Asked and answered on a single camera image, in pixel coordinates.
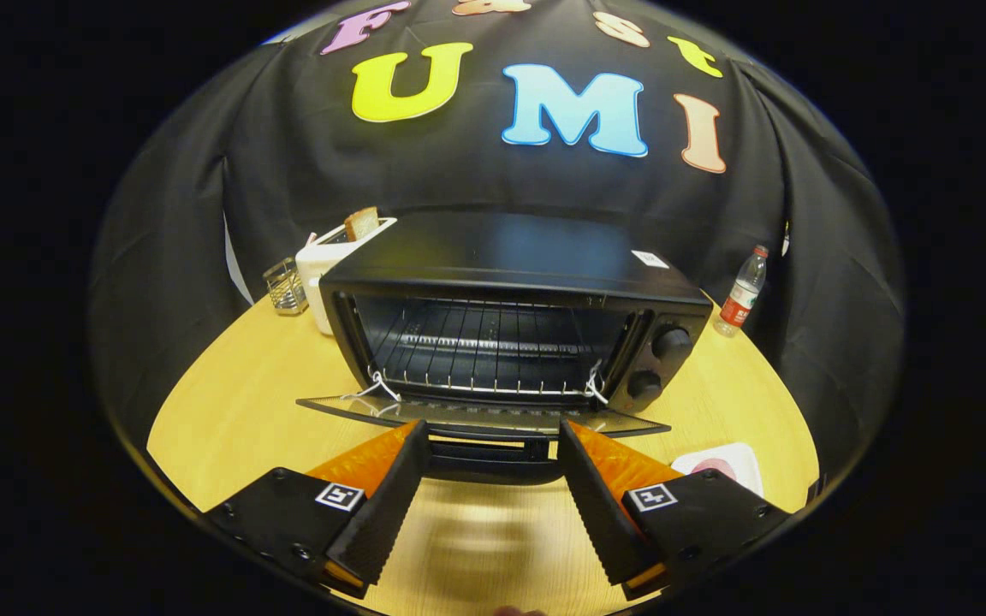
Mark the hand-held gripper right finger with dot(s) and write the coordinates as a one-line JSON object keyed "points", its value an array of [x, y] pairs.
{"points": [[600, 513]]}

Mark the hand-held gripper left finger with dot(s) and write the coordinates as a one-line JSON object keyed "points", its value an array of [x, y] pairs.
{"points": [[386, 513]]}

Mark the pink round meat slice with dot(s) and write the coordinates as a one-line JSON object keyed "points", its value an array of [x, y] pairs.
{"points": [[720, 469]]}

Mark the white square plate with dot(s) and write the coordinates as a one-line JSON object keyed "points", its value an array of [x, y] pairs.
{"points": [[737, 456]]}

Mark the black toaster oven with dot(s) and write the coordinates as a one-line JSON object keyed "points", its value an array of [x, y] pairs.
{"points": [[501, 248]]}

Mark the white toaster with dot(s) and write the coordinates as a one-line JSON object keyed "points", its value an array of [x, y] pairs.
{"points": [[317, 274]]}

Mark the clear plastic water bottle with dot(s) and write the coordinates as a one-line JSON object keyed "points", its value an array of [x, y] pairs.
{"points": [[741, 295]]}

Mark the brown bread slice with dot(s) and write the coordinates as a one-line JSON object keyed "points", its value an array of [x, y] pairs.
{"points": [[362, 224]]}

